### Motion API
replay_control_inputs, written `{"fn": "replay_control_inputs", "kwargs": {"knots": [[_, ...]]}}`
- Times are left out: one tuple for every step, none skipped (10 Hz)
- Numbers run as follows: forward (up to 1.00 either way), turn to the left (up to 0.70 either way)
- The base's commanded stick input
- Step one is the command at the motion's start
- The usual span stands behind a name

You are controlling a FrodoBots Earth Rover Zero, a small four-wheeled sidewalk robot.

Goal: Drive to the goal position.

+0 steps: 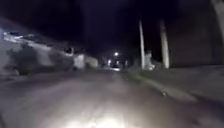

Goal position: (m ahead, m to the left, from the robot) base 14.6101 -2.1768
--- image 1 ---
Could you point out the street lamp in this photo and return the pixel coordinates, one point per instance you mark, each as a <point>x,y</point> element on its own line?
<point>116,54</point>

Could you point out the dark pavement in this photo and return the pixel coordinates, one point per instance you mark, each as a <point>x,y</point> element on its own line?
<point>196,83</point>

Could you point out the vehicle with headlights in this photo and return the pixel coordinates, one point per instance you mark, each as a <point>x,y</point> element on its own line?
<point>115,68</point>

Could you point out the row of low buildings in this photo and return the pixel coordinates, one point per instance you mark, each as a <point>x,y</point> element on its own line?
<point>43,55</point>

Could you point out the dark wall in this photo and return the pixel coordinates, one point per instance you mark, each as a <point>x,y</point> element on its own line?
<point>196,36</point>

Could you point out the pale pole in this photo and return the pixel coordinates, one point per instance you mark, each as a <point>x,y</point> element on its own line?
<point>141,45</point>
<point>164,45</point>

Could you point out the dark bush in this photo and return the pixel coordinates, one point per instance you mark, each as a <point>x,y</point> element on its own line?
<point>23,60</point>

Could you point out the dark asphalt road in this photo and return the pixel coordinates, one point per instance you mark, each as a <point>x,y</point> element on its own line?
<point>90,100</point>

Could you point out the pale kerb strip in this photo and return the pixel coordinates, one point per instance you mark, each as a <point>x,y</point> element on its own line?
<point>160,87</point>

